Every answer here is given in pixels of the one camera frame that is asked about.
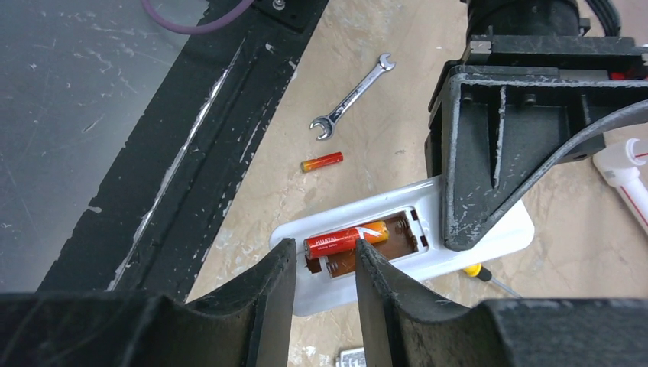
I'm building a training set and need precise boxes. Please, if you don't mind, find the silver open-end wrench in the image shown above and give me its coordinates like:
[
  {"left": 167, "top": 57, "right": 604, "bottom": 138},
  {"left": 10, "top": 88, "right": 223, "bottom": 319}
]
[{"left": 309, "top": 53, "right": 396, "bottom": 141}]

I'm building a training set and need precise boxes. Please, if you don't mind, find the red battery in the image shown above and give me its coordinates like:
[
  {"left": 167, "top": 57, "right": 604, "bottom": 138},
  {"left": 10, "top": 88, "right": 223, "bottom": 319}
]
[
  {"left": 303, "top": 220, "right": 390, "bottom": 260},
  {"left": 300, "top": 151, "right": 344, "bottom": 173}
]

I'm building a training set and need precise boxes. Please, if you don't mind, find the white remote control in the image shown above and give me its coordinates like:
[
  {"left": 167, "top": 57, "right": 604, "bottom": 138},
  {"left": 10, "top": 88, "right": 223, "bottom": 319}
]
[{"left": 269, "top": 176, "right": 535, "bottom": 317}]

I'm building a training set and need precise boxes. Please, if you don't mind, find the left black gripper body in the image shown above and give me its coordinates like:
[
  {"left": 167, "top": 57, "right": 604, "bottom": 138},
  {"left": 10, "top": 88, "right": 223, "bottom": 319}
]
[{"left": 429, "top": 34, "right": 647, "bottom": 127}]

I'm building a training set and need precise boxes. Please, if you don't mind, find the white remote battery cover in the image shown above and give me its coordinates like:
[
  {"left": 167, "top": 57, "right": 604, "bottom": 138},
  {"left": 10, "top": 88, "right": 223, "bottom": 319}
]
[{"left": 335, "top": 347, "right": 367, "bottom": 367}]

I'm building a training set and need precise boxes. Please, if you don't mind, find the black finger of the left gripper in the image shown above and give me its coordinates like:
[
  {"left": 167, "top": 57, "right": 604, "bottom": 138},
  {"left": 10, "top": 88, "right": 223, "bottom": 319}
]
[{"left": 424, "top": 64, "right": 648, "bottom": 253}]

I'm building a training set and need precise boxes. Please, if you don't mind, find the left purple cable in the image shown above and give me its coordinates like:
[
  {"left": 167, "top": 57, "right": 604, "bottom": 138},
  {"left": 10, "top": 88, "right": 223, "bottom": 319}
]
[{"left": 141, "top": 0, "right": 254, "bottom": 35}]

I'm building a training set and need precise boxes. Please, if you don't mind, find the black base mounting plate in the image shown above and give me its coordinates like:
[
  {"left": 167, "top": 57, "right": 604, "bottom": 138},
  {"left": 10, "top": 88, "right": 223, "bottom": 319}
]
[{"left": 40, "top": 1, "right": 326, "bottom": 301}]

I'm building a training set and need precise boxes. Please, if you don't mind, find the white PVC pipe frame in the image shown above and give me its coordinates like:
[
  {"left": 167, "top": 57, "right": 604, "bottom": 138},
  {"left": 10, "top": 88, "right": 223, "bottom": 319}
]
[{"left": 593, "top": 138, "right": 647, "bottom": 233}]

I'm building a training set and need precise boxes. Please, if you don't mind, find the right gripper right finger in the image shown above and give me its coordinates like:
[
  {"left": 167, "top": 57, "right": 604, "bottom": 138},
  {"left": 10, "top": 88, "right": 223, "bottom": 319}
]
[{"left": 355, "top": 240, "right": 647, "bottom": 366}]

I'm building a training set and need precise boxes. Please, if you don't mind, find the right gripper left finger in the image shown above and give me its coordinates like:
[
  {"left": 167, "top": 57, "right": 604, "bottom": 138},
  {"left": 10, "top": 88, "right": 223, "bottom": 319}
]
[{"left": 1, "top": 239, "right": 296, "bottom": 366}]

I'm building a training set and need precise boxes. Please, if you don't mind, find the yellow handled screwdriver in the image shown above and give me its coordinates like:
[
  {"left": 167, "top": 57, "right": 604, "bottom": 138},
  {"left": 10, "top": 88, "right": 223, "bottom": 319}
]
[{"left": 462, "top": 263, "right": 522, "bottom": 298}]

